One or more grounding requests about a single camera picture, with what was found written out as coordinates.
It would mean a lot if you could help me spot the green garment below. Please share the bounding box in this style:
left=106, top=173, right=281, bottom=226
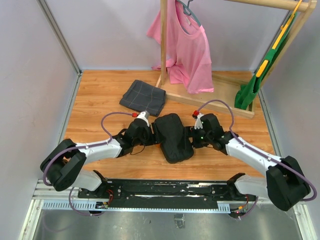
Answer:
left=234, top=12, right=297, bottom=110

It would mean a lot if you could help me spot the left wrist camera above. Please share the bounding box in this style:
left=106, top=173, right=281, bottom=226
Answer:
left=136, top=111, right=150, bottom=127

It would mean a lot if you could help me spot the black plastic tool case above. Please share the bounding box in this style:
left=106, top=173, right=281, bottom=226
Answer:
left=153, top=113, right=194, bottom=164

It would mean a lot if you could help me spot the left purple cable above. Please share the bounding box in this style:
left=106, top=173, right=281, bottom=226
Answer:
left=42, top=112, right=133, bottom=216

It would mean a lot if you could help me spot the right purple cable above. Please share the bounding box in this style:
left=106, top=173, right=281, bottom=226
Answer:
left=197, top=99, right=318, bottom=221

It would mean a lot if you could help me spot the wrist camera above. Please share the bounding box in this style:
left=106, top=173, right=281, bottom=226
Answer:
left=136, top=111, right=150, bottom=127
left=194, top=113, right=204, bottom=130

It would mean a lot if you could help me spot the grey folded cloth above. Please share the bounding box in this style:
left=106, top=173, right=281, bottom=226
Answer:
left=119, top=79, right=166, bottom=117

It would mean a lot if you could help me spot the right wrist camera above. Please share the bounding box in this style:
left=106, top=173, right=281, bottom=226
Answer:
left=194, top=113, right=204, bottom=130

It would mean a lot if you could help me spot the wooden clothes rack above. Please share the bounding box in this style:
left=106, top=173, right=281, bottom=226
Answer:
left=156, top=0, right=317, bottom=113

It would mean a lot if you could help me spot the yellow clothes hanger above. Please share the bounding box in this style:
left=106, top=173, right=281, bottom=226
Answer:
left=255, top=0, right=302, bottom=78

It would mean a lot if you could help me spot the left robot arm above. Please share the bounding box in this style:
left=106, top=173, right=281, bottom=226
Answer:
left=40, top=117, right=155, bottom=198

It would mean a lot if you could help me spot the pink t-shirt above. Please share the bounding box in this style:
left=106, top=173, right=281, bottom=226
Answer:
left=146, top=0, right=215, bottom=95

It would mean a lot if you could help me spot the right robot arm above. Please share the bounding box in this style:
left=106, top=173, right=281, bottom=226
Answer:
left=190, top=110, right=311, bottom=211

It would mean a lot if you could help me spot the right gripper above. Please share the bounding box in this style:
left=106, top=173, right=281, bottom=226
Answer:
left=177, top=125, right=213, bottom=150

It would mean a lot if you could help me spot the teal clothes hanger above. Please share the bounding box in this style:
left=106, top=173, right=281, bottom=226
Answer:
left=174, top=0, right=202, bottom=36

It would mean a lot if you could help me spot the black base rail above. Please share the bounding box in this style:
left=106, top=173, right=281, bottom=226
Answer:
left=77, top=179, right=256, bottom=211

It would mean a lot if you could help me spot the purple cable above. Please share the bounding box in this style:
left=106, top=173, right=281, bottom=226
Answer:
left=197, top=99, right=318, bottom=221
left=42, top=112, right=133, bottom=216

